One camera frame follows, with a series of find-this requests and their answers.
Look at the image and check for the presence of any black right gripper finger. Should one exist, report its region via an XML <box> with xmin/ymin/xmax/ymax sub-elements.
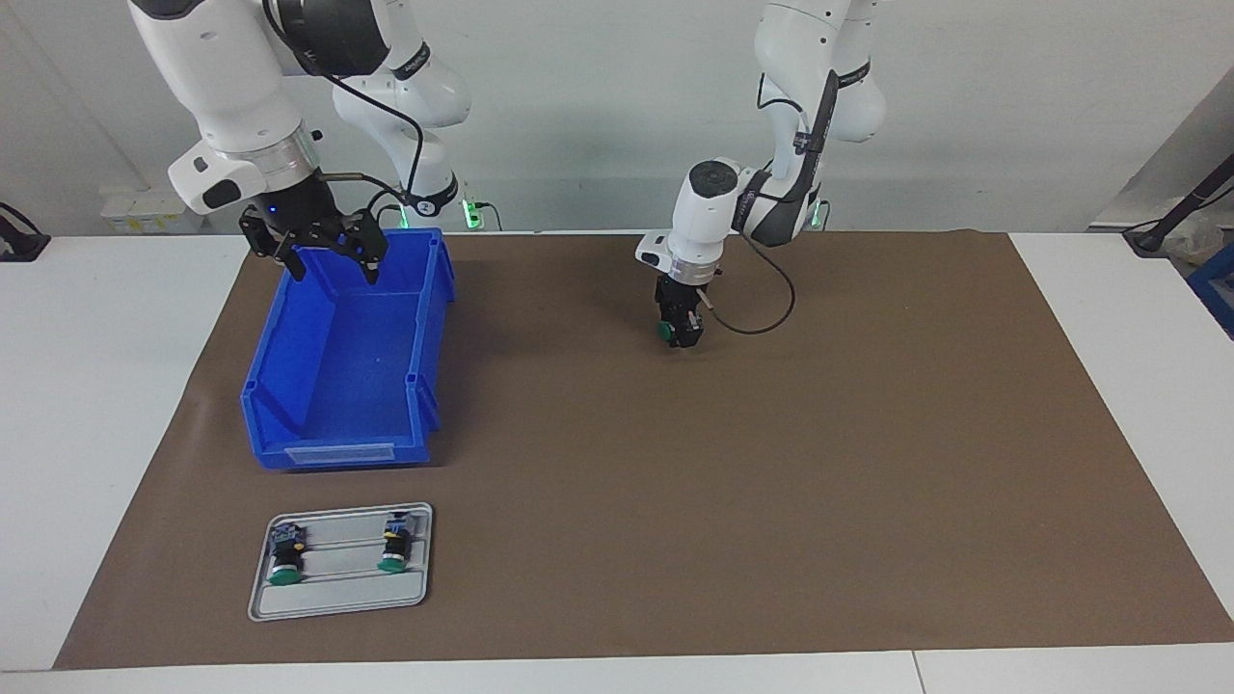
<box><xmin>238</xmin><ymin>214</ymin><xmax>308</xmax><ymax>283</ymax></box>
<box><xmin>331</xmin><ymin>206</ymin><xmax>390</xmax><ymax>286</ymax></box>

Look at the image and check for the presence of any blue plastic storage bin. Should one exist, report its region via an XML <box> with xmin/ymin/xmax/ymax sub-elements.
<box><xmin>239</xmin><ymin>227</ymin><xmax>456</xmax><ymax>473</ymax></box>

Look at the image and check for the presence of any brown table mat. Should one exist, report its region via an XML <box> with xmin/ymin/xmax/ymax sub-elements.
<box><xmin>53</xmin><ymin>229</ymin><xmax>1234</xmax><ymax>671</ymax></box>

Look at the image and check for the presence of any grey metal tray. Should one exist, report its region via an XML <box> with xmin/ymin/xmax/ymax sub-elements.
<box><xmin>248</xmin><ymin>502</ymin><xmax>435</xmax><ymax>623</ymax></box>

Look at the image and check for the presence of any black stand pole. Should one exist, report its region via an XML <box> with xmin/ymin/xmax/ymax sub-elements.
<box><xmin>1123</xmin><ymin>152</ymin><xmax>1234</xmax><ymax>256</ymax></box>

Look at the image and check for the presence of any clear plastic bag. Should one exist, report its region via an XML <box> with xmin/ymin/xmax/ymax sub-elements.
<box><xmin>1167</xmin><ymin>210</ymin><xmax>1227</xmax><ymax>266</ymax></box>

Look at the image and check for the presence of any blue crate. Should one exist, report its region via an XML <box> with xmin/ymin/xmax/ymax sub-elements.
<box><xmin>1188</xmin><ymin>243</ymin><xmax>1234</xmax><ymax>340</ymax></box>

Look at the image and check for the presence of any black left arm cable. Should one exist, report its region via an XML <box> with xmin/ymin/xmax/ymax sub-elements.
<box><xmin>707</xmin><ymin>72</ymin><xmax>820</xmax><ymax>337</ymax></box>

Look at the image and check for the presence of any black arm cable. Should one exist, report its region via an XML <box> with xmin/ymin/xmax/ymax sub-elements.
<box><xmin>707</xmin><ymin>72</ymin><xmax>820</xmax><ymax>337</ymax></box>
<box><xmin>260</xmin><ymin>0</ymin><xmax>427</xmax><ymax>232</ymax></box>

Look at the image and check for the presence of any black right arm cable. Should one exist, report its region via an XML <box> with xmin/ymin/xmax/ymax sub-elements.
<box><xmin>260</xmin><ymin>0</ymin><xmax>427</xmax><ymax>232</ymax></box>

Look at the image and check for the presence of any white wall socket box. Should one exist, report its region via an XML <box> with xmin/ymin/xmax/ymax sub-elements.
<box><xmin>99</xmin><ymin>186</ymin><xmax>208</xmax><ymax>234</ymax></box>

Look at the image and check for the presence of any black clamp mount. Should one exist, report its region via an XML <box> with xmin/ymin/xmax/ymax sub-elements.
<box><xmin>0</xmin><ymin>200</ymin><xmax>51</xmax><ymax>263</ymax></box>

